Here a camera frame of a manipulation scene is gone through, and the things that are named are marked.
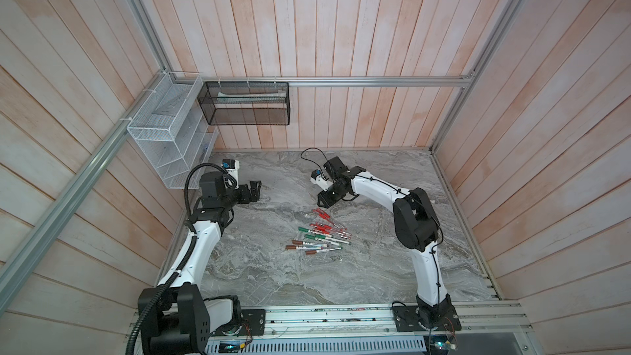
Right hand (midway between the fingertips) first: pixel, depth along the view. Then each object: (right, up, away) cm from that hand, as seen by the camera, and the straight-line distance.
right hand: (321, 200), depth 98 cm
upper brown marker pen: (-8, -15, -8) cm, 19 cm away
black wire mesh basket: (-30, +40, -1) cm, 50 cm away
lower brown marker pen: (-4, -18, -10) cm, 21 cm away
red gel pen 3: (+3, -11, -5) cm, 13 cm away
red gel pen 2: (+2, -10, -3) cm, 10 cm away
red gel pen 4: (+5, -12, -6) cm, 14 cm away
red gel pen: (+1, -6, 0) cm, 6 cm away
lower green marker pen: (+2, -13, -8) cm, 16 cm away
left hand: (-26, +7, -14) cm, 30 cm away
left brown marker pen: (-10, -16, -10) cm, 21 cm away
